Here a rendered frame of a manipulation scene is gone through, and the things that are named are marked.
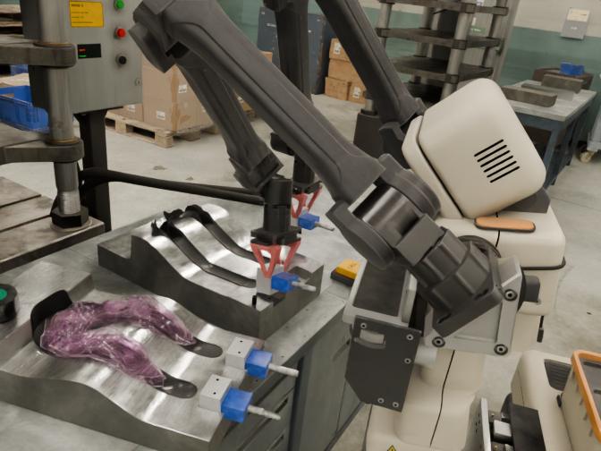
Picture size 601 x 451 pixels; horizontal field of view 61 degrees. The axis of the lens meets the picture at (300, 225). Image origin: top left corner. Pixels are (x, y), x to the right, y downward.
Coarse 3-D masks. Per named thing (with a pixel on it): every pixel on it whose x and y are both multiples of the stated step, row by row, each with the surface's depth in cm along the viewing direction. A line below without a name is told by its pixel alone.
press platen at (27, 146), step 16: (0, 128) 142; (0, 144) 130; (16, 144) 133; (32, 144) 134; (48, 144) 135; (64, 144) 135; (80, 144) 139; (0, 160) 130; (16, 160) 132; (32, 160) 134; (48, 160) 135; (64, 160) 137
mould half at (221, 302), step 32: (160, 224) 139; (192, 224) 125; (224, 224) 130; (128, 256) 122; (160, 256) 114; (224, 256) 122; (160, 288) 117; (192, 288) 111; (224, 288) 109; (256, 288) 109; (320, 288) 125; (224, 320) 109; (256, 320) 103; (288, 320) 115
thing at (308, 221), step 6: (294, 210) 132; (306, 210) 135; (300, 216) 133; (306, 216) 133; (312, 216) 133; (294, 222) 133; (300, 222) 132; (306, 222) 131; (312, 222) 131; (318, 222) 132; (306, 228) 132; (312, 228) 132; (324, 228) 131; (330, 228) 130
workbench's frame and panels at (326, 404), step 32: (320, 352) 137; (288, 384) 125; (320, 384) 146; (256, 416) 114; (288, 416) 132; (320, 416) 155; (352, 416) 187; (224, 448) 106; (256, 448) 120; (288, 448) 139; (320, 448) 166
